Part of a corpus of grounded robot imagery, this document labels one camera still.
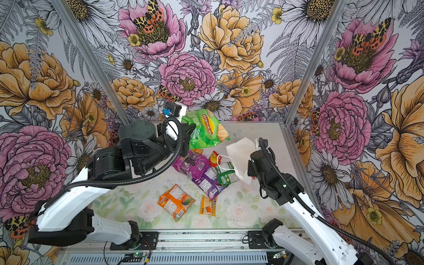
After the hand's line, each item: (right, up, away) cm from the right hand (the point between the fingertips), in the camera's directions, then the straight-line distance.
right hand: (255, 163), depth 73 cm
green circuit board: (-52, -40, -1) cm, 65 cm away
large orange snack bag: (-37, -21, +10) cm, 43 cm away
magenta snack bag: (-30, -4, +19) cm, 35 cm away
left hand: (-25, +13, -20) cm, 34 cm away
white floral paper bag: (-5, +3, +13) cm, 14 cm away
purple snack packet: (-21, -14, +16) cm, 30 cm away
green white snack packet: (-11, -9, +21) cm, 25 cm away
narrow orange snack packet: (-21, -23, +10) cm, 33 cm away
